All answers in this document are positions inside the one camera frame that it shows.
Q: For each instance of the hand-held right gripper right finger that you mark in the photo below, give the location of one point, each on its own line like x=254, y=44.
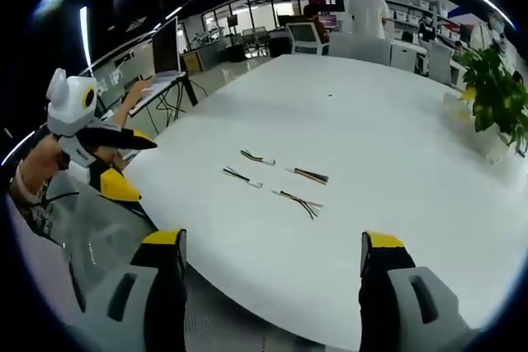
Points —
x=412, y=306

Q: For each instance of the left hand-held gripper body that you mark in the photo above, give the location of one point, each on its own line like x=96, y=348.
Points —
x=68, y=104

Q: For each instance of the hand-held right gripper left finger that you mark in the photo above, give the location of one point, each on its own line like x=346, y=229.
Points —
x=136, y=306

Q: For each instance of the person's left hand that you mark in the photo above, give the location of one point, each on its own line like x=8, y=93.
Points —
x=43, y=158

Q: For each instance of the grey office chair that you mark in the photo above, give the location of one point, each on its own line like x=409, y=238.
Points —
x=103, y=236

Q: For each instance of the laptop stand with black legs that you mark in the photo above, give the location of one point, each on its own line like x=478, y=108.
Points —
x=190, y=90

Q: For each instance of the pink wristband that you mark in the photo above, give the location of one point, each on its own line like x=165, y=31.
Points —
x=25, y=183

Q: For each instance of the silver laptop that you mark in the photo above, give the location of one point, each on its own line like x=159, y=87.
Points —
x=166, y=49

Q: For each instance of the brown cabinet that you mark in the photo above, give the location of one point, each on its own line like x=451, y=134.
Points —
x=191, y=60

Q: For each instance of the green potted plant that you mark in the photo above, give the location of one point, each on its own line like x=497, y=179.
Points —
x=495, y=84

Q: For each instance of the white chair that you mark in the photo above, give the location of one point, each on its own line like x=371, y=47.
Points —
x=406, y=57
x=439, y=61

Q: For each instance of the storage shelf with white bins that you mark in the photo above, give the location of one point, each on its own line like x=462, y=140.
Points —
x=416, y=12

